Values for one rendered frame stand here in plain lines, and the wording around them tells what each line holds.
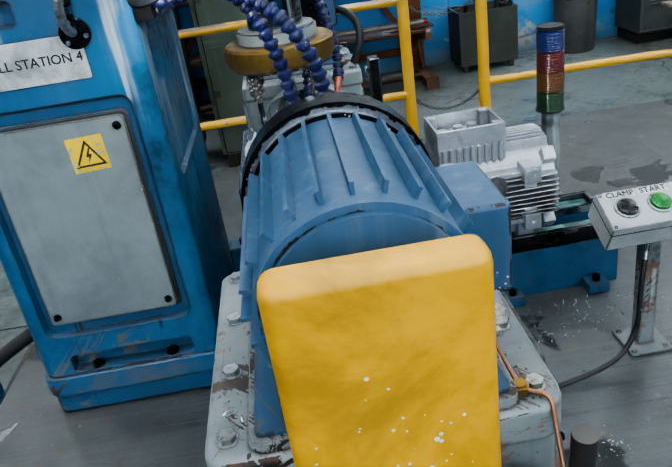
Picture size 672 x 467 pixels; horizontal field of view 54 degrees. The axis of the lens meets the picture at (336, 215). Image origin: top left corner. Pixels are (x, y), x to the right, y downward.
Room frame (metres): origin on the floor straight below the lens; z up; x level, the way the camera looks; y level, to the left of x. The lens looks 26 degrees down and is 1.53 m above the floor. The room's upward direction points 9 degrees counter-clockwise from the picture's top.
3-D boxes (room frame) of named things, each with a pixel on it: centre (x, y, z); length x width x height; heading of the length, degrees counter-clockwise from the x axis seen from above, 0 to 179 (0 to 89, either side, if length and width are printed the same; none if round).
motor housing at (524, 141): (1.10, -0.29, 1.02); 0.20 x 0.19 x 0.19; 92
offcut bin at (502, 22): (5.76, -1.52, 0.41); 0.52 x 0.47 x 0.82; 91
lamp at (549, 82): (1.41, -0.52, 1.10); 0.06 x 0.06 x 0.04
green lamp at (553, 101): (1.41, -0.52, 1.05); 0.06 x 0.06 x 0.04
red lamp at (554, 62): (1.41, -0.52, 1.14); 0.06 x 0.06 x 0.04
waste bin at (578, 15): (5.85, -2.36, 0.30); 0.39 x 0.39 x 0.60
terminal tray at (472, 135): (1.10, -0.25, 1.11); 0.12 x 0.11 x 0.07; 92
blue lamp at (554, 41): (1.41, -0.52, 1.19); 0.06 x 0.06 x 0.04
